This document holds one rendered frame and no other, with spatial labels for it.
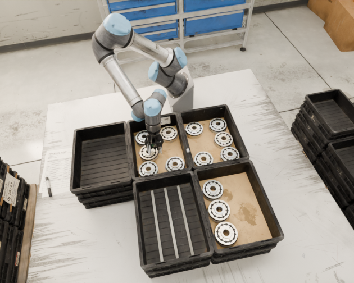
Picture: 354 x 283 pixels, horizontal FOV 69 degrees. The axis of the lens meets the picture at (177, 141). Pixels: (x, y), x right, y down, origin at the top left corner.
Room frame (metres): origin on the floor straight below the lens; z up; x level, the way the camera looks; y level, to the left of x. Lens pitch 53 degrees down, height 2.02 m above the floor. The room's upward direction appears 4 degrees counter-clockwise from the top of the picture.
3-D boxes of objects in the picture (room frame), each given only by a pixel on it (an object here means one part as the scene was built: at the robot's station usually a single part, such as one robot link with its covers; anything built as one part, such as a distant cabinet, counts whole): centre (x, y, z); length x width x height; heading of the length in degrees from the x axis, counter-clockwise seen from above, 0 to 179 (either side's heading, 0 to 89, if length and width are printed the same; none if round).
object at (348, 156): (0.88, -1.28, 0.31); 0.40 x 0.30 x 0.34; 9
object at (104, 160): (0.78, 0.40, 0.87); 0.40 x 0.30 x 0.11; 8
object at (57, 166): (0.84, 0.72, 0.70); 0.33 x 0.23 x 0.01; 9
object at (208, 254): (0.43, 0.05, 0.92); 0.40 x 0.30 x 0.02; 8
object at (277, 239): (0.47, -0.24, 0.92); 0.40 x 0.30 x 0.02; 8
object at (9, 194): (0.90, 1.21, 0.41); 0.31 x 0.02 x 0.16; 9
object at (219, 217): (0.46, -0.18, 0.86); 0.10 x 0.10 x 0.01
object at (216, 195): (0.57, -0.16, 0.86); 0.10 x 0.10 x 0.01
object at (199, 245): (0.43, 0.05, 0.87); 0.40 x 0.30 x 0.11; 8
